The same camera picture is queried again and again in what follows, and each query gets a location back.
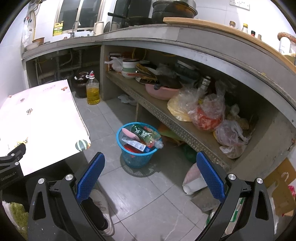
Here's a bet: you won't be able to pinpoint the yellow food in plastic bag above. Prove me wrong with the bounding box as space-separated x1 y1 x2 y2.
167 88 206 122

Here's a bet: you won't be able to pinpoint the blue plastic mesh trash basket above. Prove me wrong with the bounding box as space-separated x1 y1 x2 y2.
116 122 160 168

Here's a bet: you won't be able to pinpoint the yellow cooking oil bottle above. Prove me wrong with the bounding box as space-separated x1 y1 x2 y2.
86 71 100 105

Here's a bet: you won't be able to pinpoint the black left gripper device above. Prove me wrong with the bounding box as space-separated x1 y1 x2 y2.
0 143 26 190

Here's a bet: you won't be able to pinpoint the red squirrel snack bag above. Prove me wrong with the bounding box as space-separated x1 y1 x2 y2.
124 144 142 154

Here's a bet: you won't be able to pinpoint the wooden cutting board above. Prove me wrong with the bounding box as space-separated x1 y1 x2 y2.
163 17 295 73

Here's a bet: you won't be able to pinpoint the dark clay jar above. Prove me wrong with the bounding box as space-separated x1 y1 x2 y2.
73 71 88 98

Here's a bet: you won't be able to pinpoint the pink plastic basin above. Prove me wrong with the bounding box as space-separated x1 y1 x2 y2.
145 84 180 101

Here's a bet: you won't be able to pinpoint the yellow green detergent bottle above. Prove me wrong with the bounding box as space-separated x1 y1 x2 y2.
53 21 64 36

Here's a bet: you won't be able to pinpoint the red food in plastic bag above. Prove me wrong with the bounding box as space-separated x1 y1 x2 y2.
188 80 226 132

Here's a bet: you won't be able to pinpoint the black wok on counter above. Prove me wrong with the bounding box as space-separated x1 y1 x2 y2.
152 0 198 24

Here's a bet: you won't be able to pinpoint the clear bag on shelf end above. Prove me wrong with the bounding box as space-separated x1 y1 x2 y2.
213 120 250 159

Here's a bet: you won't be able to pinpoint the pink wrapper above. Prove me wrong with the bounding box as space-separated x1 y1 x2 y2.
121 128 140 142

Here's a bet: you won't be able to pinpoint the blue white carton box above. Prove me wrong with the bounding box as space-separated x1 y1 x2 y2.
121 137 150 153

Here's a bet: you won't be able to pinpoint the brown cardboard box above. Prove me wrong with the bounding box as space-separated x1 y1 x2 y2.
264 158 295 216

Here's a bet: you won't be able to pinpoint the green clear plastic bottle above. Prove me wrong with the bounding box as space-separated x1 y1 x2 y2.
131 124 164 149

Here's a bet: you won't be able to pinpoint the white sneaker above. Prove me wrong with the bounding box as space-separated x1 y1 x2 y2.
89 189 115 237

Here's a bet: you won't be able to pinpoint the stacked white bowls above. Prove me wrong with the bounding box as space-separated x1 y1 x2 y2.
121 59 139 79

